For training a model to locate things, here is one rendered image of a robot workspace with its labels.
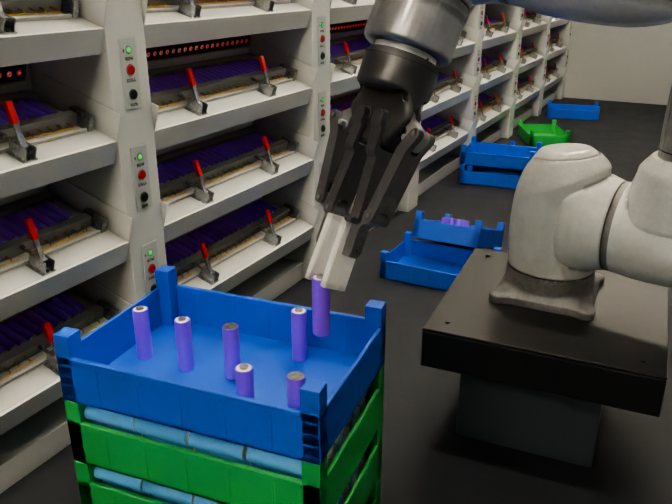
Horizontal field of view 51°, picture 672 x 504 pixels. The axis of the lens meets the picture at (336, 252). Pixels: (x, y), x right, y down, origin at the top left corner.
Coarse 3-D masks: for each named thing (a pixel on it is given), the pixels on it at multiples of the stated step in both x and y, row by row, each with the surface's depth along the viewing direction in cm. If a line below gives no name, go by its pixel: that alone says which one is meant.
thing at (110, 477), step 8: (360, 464) 83; (96, 472) 79; (104, 472) 78; (112, 472) 78; (104, 480) 80; (112, 480) 78; (120, 480) 78; (128, 480) 77; (136, 480) 77; (352, 480) 79; (120, 488) 79; (128, 488) 79; (136, 488) 77; (144, 488) 76; (152, 488) 76; (160, 488) 76; (168, 488) 76; (152, 496) 78; (160, 496) 76; (168, 496) 75; (176, 496) 75; (184, 496) 75; (192, 496) 75; (344, 496) 77
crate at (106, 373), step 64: (128, 320) 84; (192, 320) 90; (256, 320) 87; (384, 320) 80; (64, 384) 74; (128, 384) 71; (192, 384) 68; (256, 384) 77; (320, 384) 63; (256, 448) 67; (320, 448) 64
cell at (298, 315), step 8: (296, 312) 80; (304, 312) 80; (296, 320) 80; (304, 320) 80; (296, 328) 80; (304, 328) 80; (296, 336) 80; (304, 336) 81; (296, 344) 81; (304, 344) 81; (296, 352) 81; (304, 352) 81; (296, 360) 82; (304, 360) 82
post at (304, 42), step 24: (312, 24) 175; (288, 48) 181; (312, 48) 178; (312, 96) 182; (288, 120) 188; (312, 120) 184; (312, 168) 189; (288, 192) 196; (312, 192) 192; (312, 240) 197
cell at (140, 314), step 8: (136, 312) 80; (144, 312) 80; (136, 320) 80; (144, 320) 80; (136, 328) 81; (144, 328) 81; (136, 336) 81; (144, 336) 81; (136, 344) 82; (144, 344) 81; (144, 352) 82; (152, 352) 83
